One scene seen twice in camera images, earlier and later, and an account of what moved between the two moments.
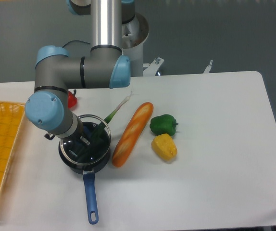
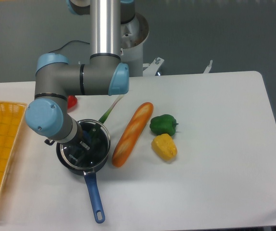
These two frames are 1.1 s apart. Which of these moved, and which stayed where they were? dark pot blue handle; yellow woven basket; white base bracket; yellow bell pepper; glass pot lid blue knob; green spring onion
Moved: dark pot blue handle; green spring onion
Stayed: yellow woven basket; glass pot lid blue knob; white base bracket; yellow bell pepper
